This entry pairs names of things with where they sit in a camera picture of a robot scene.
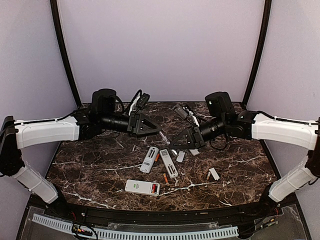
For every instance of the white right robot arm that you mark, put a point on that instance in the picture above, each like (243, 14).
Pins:
(295, 144)

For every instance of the white battery cover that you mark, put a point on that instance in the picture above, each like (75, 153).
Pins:
(194, 152)
(214, 174)
(180, 156)

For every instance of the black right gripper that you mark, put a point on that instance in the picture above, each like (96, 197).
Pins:
(192, 143)

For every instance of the black left rear frame post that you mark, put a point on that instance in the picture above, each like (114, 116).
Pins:
(63, 52)

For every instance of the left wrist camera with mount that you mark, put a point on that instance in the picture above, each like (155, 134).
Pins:
(104, 102)

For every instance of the black right rear frame post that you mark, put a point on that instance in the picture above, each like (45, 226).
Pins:
(258, 53)

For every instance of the orange AA battery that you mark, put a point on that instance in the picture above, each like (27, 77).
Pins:
(157, 157)

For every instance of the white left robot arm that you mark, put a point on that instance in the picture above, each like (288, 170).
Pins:
(17, 135)

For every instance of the black curved front rail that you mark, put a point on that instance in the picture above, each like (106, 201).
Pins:
(239, 215)

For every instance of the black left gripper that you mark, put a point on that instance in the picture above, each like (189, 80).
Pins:
(136, 123)

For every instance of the white remote with QR label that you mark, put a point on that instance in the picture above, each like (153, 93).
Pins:
(168, 163)

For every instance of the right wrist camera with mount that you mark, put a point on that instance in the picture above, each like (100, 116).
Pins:
(219, 105)

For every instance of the orange battery of QR remote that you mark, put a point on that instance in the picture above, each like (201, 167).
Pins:
(165, 178)

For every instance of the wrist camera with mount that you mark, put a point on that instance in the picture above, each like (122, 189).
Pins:
(104, 102)
(219, 105)

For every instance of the white remote with battery compartment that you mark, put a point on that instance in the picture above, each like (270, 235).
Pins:
(149, 160)

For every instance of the white slotted cable duct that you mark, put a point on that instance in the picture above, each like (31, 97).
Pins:
(99, 233)

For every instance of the white remote with green buttons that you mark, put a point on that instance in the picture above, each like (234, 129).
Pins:
(141, 187)

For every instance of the clear handled screwdriver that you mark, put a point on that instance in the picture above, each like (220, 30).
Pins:
(165, 139)

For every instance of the red batteries in green-button remote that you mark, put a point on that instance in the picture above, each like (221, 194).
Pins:
(154, 189)

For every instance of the black frame post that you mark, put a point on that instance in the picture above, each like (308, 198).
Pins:
(63, 52)
(258, 53)

